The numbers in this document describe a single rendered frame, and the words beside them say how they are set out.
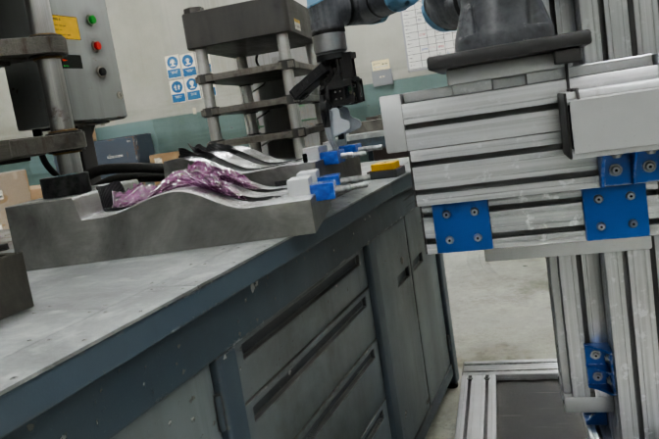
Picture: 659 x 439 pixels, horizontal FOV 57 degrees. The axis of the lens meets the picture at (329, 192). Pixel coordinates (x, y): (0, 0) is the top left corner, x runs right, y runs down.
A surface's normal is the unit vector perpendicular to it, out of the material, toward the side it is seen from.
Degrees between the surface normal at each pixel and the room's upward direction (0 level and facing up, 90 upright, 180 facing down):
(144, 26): 90
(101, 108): 90
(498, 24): 72
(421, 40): 90
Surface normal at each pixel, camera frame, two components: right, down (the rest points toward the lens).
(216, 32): -0.20, 0.15
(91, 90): 0.91, -0.09
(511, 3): -0.05, -0.18
